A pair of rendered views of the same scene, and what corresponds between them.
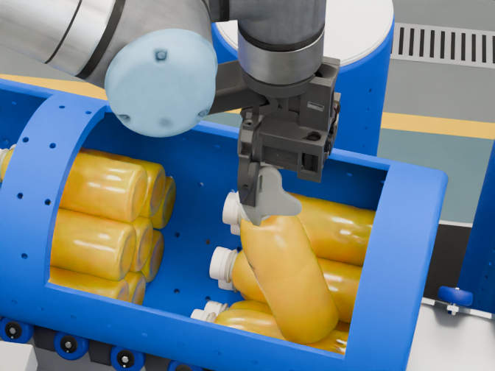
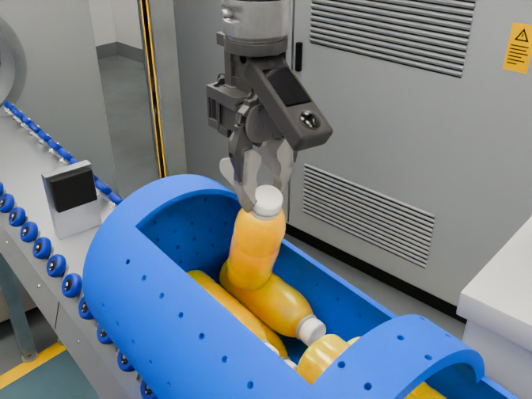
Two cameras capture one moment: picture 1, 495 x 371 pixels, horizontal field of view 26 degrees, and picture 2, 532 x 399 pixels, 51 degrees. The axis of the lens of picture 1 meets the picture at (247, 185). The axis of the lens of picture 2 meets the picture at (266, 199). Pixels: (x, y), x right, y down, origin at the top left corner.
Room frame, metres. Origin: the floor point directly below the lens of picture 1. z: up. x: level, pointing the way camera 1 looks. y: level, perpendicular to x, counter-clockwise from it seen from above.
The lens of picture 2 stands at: (1.20, 0.33, 1.62)
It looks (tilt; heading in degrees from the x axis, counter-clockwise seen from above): 31 degrees down; 214
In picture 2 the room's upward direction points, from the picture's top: straight up
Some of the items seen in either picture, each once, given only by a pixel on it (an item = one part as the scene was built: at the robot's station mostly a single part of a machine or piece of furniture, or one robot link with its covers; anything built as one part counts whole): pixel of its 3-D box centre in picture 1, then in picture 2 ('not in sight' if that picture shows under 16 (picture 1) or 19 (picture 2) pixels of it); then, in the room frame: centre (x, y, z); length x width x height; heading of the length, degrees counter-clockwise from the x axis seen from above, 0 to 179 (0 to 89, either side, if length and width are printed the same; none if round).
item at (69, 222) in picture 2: not in sight; (74, 201); (0.60, -0.59, 1.00); 0.10 x 0.04 x 0.15; 164
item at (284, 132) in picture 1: (286, 108); (252, 86); (0.70, -0.04, 1.40); 0.09 x 0.08 x 0.12; 74
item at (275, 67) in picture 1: (281, 40); (253, 17); (0.70, -0.03, 1.48); 0.08 x 0.08 x 0.05
